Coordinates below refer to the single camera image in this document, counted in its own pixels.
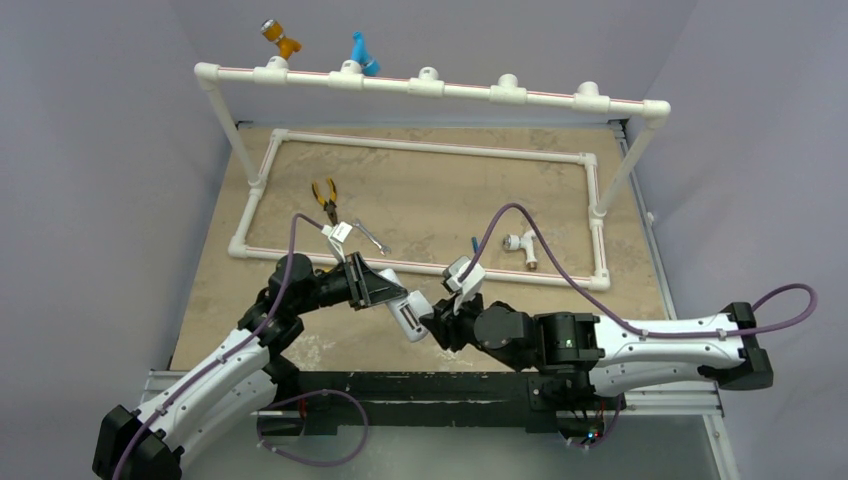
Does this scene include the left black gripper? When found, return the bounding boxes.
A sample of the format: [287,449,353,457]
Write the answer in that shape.
[293,252,406,316]

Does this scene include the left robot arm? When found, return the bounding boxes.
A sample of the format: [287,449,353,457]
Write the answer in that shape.
[92,253,408,479]

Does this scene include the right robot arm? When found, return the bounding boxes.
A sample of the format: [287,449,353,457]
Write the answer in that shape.
[421,295,774,407]

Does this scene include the silver wrench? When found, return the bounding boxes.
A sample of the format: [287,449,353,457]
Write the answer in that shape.
[352,218,392,256]

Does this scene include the white plastic faucet tap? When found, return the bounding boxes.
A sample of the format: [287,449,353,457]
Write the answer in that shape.
[502,229,538,271]

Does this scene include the blue faucet nozzle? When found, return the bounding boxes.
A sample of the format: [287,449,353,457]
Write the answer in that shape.
[350,31,381,77]

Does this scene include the orange faucet nozzle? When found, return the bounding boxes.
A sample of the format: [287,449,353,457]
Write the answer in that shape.
[260,19,302,60]

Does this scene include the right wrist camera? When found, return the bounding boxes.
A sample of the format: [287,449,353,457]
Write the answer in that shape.
[443,256,486,314]

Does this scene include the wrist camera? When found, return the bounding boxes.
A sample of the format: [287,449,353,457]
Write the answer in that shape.
[443,256,486,314]
[321,221,353,263]

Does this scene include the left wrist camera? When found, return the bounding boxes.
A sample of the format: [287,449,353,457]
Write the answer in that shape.
[321,221,353,263]

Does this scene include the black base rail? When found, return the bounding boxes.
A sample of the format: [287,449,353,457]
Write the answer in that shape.
[258,370,627,439]

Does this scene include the yellow handled pliers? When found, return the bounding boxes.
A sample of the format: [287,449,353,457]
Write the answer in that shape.
[311,177,339,226]

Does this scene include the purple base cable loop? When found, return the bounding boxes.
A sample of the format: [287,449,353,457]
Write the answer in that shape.
[256,386,374,468]

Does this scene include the white PVC pipe frame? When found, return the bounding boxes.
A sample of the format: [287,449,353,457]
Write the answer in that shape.
[194,56,671,292]

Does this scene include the aluminium table frame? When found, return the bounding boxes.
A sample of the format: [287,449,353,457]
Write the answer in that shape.
[132,119,743,480]

